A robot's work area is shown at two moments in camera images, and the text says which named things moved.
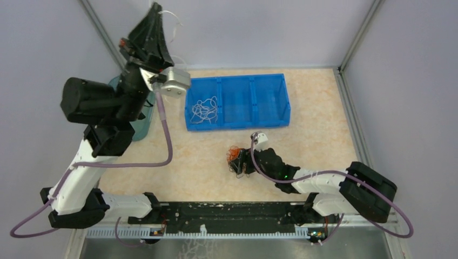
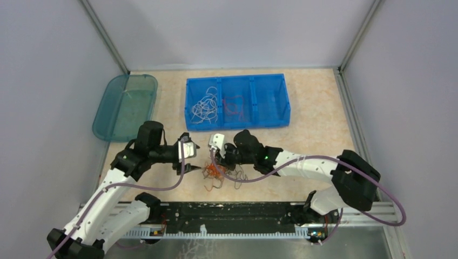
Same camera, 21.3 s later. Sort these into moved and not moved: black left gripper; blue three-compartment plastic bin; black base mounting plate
Moved: black left gripper
Not moved: black base mounting plate; blue three-compartment plastic bin
